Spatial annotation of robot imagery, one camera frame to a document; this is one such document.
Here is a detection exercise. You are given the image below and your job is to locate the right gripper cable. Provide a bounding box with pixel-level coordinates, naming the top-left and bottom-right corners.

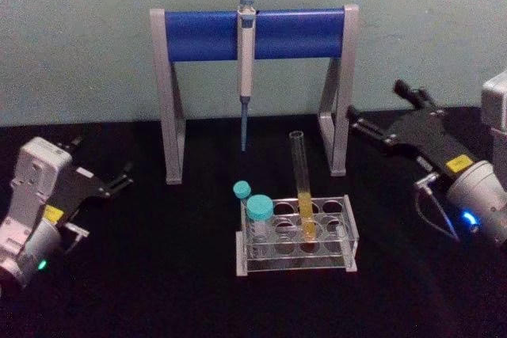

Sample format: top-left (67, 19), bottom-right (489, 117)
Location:
top-left (413, 171), bottom-right (463, 242)

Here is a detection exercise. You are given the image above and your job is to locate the black table cloth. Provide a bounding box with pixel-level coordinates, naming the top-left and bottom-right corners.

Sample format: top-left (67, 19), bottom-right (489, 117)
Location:
top-left (0, 104), bottom-right (507, 338)

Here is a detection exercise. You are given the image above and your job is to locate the small teal-capped tube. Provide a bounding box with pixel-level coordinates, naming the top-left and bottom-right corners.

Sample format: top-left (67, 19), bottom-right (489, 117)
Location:
top-left (232, 180), bottom-right (254, 232)

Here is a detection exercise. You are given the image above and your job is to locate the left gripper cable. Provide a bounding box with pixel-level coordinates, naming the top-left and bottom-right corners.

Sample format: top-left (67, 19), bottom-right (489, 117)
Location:
top-left (59, 222), bottom-right (90, 256)

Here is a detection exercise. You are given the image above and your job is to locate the glass test tube yellow liquid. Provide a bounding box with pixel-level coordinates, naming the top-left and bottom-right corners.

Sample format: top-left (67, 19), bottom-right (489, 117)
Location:
top-left (289, 131), bottom-right (318, 241)

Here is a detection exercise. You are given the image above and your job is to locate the large teal-capped tube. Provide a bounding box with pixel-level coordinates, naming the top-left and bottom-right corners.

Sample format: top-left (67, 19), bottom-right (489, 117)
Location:
top-left (246, 194), bottom-right (275, 245)

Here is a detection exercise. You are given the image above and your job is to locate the grey pipette with blue tip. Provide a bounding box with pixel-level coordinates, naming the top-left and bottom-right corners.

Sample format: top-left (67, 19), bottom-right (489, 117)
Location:
top-left (236, 0), bottom-right (257, 153)

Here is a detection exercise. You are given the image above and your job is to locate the pale wall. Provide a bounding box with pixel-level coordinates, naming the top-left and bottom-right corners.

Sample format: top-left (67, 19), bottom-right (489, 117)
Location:
top-left (0, 0), bottom-right (507, 128)

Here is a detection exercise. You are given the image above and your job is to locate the grey pipette stand blue bar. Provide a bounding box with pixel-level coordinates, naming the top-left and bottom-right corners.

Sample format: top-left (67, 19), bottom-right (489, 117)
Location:
top-left (149, 4), bottom-right (360, 186)

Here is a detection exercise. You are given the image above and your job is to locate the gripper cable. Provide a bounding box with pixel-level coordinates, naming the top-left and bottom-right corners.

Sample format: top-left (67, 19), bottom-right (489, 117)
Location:
top-left (59, 222), bottom-right (90, 256)
top-left (413, 171), bottom-right (463, 242)

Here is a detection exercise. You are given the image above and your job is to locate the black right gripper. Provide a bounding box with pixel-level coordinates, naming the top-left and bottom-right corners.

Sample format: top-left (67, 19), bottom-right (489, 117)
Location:
top-left (345, 79), bottom-right (483, 181)

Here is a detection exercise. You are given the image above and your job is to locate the clear acrylic tube rack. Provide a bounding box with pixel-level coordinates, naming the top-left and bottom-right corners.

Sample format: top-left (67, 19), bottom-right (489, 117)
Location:
top-left (234, 194), bottom-right (360, 277)

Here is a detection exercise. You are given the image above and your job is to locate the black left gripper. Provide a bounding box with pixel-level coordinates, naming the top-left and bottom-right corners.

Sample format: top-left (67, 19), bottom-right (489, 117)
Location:
top-left (44, 135), bottom-right (135, 230)

